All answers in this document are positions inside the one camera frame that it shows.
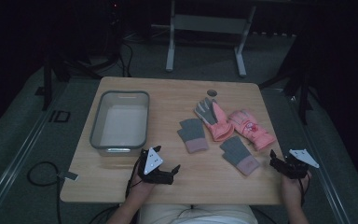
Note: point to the aluminium floor rail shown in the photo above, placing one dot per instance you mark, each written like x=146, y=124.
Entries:
x=15, y=161
x=320, y=161

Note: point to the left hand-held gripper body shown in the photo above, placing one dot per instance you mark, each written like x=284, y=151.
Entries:
x=153, y=161

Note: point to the black metal stand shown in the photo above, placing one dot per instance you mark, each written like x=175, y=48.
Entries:
x=303, y=96
x=48, y=84

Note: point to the small grey tag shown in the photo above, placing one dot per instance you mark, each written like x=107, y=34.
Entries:
x=68, y=176

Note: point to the grey knit glove pink cuff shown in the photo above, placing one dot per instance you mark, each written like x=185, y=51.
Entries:
x=237, y=152
x=192, y=132

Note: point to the clear plastic bin grey rim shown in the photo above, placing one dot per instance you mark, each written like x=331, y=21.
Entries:
x=121, y=124

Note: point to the white metal desk frame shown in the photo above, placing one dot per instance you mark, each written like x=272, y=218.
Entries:
x=208, y=23

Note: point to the person's left hand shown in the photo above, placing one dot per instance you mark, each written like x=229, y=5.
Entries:
x=141, y=189

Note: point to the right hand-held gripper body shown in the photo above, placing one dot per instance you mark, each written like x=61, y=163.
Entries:
x=296, y=165

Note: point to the person's right hand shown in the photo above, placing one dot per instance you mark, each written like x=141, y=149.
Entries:
x=292, y=189

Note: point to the pink padded winter glove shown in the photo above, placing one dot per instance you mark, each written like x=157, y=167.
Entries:
x=251, y=129
x=220, y=125

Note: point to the person's beige trousers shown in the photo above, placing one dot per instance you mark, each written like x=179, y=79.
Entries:
x=195, y=214

